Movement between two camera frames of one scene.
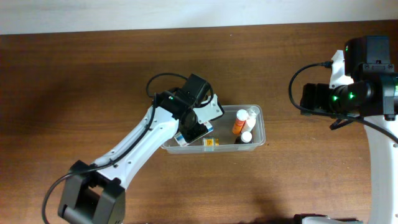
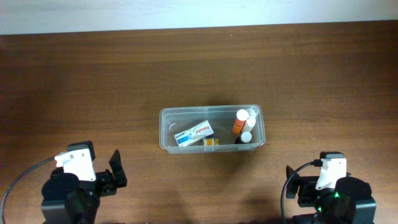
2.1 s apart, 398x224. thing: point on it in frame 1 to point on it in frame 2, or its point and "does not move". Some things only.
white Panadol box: x=181 y=141 does not move
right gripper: x=311 y=98 to x=306 y=188
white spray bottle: x=253 y=111 does not move
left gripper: x=193 y=132 to x=107 y=180
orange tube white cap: x=242 y=116 does not move
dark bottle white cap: x=245 y=137 does not move
